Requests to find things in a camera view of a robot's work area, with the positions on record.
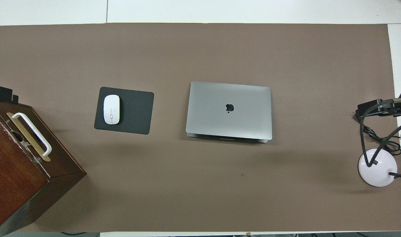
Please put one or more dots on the silver laptop with apple logo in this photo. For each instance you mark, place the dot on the silver laptop with apple logo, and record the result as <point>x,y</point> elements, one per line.
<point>220,98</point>

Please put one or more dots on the white desk lamp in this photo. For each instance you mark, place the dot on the white desk lamp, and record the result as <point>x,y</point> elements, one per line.
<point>380,174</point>

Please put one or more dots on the dark brown wooden box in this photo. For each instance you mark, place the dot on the dark brown wooden box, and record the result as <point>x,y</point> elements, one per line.
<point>12,177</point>

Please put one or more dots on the white computer mouse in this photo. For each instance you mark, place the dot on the white computer mouse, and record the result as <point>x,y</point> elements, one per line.
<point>111,109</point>

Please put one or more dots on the black mouse pad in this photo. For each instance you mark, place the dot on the black mouse pad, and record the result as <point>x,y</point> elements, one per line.
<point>136,112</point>

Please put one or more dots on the brown paper table mat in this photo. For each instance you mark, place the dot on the brown paper table mat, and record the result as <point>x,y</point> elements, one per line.
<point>200,191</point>

